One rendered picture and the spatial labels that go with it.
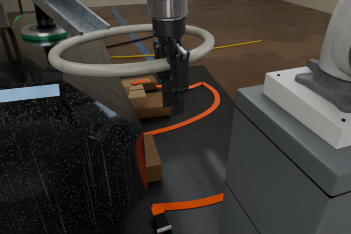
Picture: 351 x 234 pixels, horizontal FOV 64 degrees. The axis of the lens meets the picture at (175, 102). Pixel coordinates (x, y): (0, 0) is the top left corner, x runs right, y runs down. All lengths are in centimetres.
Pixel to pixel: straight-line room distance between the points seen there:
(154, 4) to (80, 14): 65
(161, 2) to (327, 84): 45
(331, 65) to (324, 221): 36
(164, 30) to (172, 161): 124
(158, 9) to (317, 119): 44
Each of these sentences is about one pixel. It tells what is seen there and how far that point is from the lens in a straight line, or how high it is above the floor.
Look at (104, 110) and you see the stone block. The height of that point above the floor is 70.
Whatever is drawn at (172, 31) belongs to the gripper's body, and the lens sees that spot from 62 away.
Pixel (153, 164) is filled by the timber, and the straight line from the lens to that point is 157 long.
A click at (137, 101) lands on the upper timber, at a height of 17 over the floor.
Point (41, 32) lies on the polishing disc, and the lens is 136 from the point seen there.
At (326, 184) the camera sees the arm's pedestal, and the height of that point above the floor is 76.
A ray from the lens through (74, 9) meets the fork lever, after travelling 126.
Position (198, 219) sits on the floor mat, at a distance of 149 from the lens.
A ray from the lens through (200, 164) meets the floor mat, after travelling 175.
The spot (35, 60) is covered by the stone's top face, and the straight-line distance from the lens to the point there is 112.
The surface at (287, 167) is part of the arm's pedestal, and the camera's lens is 76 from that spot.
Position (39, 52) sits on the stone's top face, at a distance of 120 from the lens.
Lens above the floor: 120
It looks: 30 degrees down
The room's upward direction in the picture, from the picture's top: straight up
